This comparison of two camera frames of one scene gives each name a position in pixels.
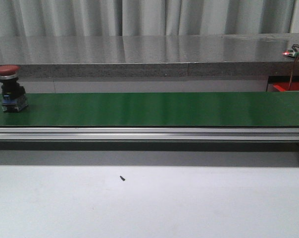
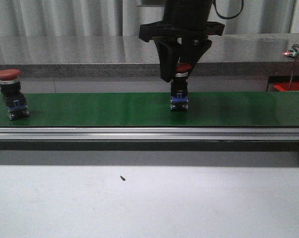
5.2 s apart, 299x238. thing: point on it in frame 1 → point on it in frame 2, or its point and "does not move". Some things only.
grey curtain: [21, 18] does not move
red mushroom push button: [14, 97] → [179, 96]
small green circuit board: [293, 53] does not move
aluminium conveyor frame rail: [225, 135] does not move
